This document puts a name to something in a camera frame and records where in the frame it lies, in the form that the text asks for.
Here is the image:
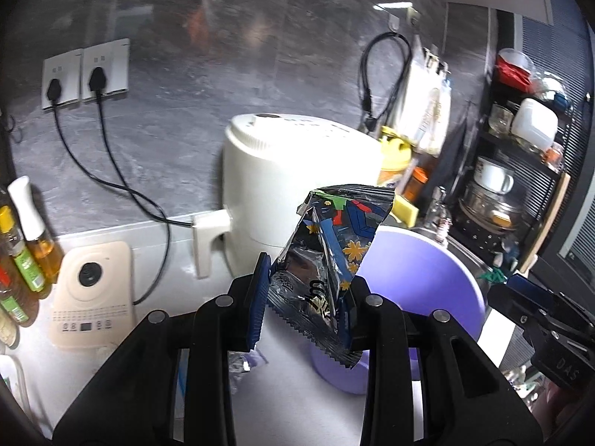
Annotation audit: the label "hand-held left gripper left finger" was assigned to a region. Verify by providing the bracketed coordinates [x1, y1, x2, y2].
[52, 252, 273, 446]

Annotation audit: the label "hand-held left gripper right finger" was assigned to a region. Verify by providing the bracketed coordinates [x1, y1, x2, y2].
[337, 275, 544, 446]

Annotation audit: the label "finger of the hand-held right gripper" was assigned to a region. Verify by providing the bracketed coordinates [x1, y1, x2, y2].
[488, 275, 559, 332]

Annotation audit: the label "purple plastic basin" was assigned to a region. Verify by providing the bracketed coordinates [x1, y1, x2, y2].
[304, 227, 486, 395]

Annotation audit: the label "shiny foil snack wrapper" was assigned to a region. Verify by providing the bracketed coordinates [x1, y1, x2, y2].
[266, 184, 397, 371]

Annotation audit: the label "small crumpled foil wrapper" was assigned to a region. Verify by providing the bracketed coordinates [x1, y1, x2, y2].
[228, 350, 269, 393]

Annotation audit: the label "wooden cutting board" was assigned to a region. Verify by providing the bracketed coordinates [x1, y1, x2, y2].
[518, 172, 572, 274]

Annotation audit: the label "glass pot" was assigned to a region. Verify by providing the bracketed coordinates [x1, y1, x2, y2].
[458, 181, 524, 234]

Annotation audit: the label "clear glass bottle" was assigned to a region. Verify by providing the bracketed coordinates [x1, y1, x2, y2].
[425, 186, 454, 242]

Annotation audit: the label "yellow sponge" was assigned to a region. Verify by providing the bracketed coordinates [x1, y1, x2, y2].
[390, 195, 421, 228]

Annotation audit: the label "white enamel mug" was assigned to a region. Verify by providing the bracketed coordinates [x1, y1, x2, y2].
[474, 157, 516, 195]

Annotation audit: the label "white air fryer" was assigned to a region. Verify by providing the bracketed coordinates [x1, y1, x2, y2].
[192, 112, 389, 279]

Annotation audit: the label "orange bottle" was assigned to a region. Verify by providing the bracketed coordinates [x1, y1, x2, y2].
[402, 167, 428, 203]

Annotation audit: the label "beige flat kitchen appliance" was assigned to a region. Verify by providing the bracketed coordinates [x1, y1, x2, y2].
[49, 240, 138, 349]

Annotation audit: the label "yellow lidded container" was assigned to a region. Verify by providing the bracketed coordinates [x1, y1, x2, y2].
[376, 125, 414, 187]

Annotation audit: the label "white plastic container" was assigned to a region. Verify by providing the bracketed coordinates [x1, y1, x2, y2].
[510, 97, 559, 149]

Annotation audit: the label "clear glass cup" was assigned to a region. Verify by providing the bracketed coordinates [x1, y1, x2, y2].
[488, 103, 514, 136]

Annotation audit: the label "hanging white plastic bags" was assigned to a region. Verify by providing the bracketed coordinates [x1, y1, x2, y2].
[395, 35, 453, 156]

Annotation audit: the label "black dish rack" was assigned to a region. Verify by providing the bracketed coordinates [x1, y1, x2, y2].
[446, 9, 573, 275]

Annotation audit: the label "red crumpled bag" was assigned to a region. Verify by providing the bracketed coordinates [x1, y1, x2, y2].
[495, 53, 533, 93]

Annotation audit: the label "white-top amber spray bottle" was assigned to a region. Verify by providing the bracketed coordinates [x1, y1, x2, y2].
[8, 175, 63, 284]

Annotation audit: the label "yellow-cap green-label bottle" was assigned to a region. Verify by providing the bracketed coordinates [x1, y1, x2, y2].
[0, 205, 47, 293]

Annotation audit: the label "red-cap oil bottle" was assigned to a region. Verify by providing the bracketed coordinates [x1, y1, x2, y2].
[0, 260, 35, 327]

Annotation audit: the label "black looped hanging cable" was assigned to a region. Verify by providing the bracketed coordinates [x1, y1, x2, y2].
[359, 32, 414, 132]

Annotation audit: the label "black plug with cable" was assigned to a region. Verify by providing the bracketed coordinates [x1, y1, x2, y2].
[46, 77, 193, 229]
[88, 66, 172, 306]

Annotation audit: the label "white wall socket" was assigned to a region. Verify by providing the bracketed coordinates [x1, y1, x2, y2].
[81, 38, 131, 103]
[42, 49, 84, 111]

